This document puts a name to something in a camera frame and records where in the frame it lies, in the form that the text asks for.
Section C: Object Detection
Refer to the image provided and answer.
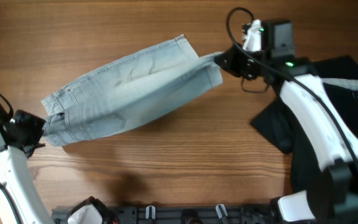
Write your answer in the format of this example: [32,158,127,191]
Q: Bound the light blue denim shorts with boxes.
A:
[42,35,223,146]

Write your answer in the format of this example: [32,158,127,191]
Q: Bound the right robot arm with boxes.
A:
[215,19,358,223]

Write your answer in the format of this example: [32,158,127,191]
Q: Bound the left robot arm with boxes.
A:
[0,94,57,224]

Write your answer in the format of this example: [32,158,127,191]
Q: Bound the black shorts pile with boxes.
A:
[250,55,358,192]

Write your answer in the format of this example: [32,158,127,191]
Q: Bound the right black camera cable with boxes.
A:
[226,7,358,224]

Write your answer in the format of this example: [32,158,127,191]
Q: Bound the right white rail clip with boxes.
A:
[215,203,227,219]

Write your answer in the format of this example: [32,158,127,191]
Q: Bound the white rail clip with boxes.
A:
[215,203,227,219]
[145,205,156,220]

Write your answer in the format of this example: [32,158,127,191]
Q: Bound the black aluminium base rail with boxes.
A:
[50,203,276,224]

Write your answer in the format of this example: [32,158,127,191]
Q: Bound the left white rail clip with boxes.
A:
[145,205,156,220]

